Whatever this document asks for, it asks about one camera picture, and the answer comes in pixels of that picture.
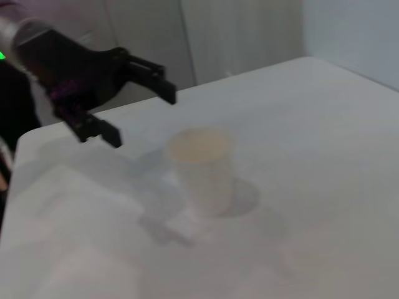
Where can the clear plastic cup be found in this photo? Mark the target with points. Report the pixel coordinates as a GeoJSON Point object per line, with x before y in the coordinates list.
{"type": "Point", "coordinates": [202, 174]}

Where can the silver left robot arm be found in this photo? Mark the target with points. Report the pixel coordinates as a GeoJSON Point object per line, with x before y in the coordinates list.
{"type": "Point", "coordinates": [12, 31]}

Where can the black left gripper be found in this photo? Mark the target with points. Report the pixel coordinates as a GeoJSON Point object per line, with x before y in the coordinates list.
{"type": "Point", "coordinates": [78, 68]}

